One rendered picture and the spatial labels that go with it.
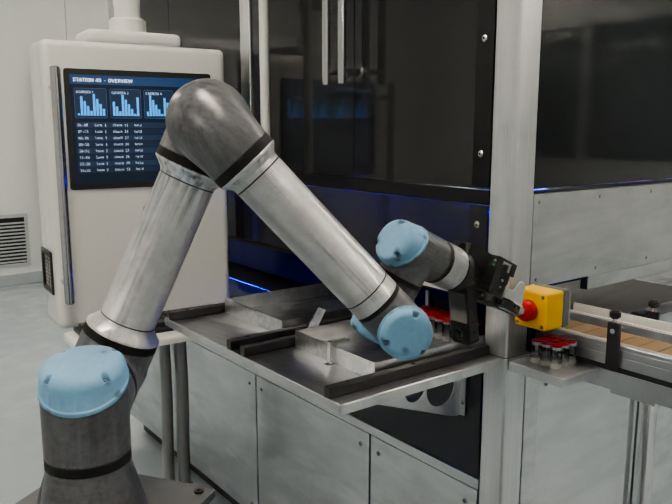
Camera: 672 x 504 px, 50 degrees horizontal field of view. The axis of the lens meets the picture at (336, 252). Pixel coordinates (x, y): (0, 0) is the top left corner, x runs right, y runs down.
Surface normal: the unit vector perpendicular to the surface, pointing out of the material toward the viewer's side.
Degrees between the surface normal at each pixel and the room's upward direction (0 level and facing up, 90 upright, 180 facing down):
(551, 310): 90
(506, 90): 90
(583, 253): 90
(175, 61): 90
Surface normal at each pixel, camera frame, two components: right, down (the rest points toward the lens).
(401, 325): 0.12, 0.18
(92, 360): 0.02, -0.96
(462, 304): -0.80, 0.23
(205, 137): -0.31, 0.09
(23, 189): 0.61, 0.14
